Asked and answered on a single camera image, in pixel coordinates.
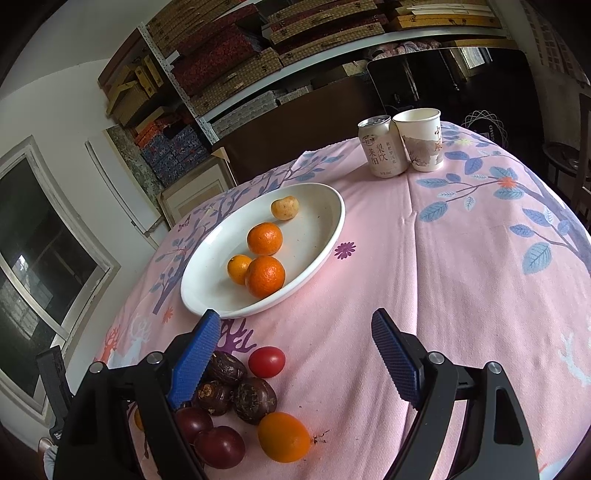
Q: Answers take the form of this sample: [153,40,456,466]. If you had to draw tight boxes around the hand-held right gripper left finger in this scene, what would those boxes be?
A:
[54,309,221,480]

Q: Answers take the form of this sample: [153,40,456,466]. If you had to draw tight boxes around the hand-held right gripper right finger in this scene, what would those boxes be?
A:
[372,308,541,480]

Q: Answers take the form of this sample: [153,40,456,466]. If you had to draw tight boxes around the dark water chestnut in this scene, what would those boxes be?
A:
[193,381,234,416]
[203,352,247,385]
[232,377,278,425]

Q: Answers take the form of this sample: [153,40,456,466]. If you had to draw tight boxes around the dark red plum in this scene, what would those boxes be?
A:
[174,406,214,445]
[194,426,246,470]

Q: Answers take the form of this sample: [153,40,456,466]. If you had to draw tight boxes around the red cherry tomato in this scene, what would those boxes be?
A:
[248,346,286,378]

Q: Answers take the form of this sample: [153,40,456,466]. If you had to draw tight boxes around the smooth orange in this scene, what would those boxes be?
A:
[257,412,311,463]

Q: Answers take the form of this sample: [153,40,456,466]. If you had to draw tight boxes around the white oval plate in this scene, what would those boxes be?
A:
[180,183,347,319]

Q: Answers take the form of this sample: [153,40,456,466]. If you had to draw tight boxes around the pink printed tablecloth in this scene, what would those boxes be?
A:
[92,121,591,480]

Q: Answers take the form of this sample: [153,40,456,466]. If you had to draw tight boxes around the mandarin orange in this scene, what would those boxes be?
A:
[245,255,286,299]
[247,222,283,257]

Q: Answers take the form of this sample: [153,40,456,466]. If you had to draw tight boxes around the white framed window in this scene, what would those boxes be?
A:
[0,136,121,428]

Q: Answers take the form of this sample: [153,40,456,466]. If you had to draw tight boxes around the leaning picture frames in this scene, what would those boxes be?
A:
[157,159,234,227]

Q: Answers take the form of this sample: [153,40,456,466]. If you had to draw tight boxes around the small yellow potato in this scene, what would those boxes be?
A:
[270,196,301,221]

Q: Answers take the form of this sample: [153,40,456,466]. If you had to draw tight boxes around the white framed panel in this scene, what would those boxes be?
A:
[85,141,158,238]

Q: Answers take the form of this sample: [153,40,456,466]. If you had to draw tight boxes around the marble pattern panel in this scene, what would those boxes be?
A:
[105,126,162,213]

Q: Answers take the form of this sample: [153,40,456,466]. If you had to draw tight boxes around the beige drink can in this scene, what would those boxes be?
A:
[358,115,409,179]

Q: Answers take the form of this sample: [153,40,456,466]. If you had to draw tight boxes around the stack of blue patterned boxes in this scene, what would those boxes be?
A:
[134,117,211,188]

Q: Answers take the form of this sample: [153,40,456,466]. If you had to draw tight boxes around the printed paper cup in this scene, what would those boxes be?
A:
[392,108,445,173]

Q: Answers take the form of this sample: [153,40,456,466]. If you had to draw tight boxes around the brown wooden board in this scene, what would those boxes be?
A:
[211,76,384,185]

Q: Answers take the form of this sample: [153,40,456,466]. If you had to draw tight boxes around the row of grey patterned boxes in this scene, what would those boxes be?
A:
[212,88,310,139]

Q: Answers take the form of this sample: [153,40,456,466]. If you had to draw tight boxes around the dark wooden chair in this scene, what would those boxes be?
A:
[542,92,591,220]

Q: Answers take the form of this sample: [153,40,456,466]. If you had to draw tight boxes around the white metal shelf rack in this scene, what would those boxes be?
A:
[139,0,522,148]

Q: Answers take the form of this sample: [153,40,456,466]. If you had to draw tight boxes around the stack of yellow wooden boxes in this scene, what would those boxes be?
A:
[97,34,171,125]

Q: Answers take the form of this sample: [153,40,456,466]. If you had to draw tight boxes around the pink cloth bundle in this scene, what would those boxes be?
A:
[369,39,444,58]

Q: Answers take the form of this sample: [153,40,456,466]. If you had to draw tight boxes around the stack of woven patterned boxes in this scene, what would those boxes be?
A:
[150,0,504,116]

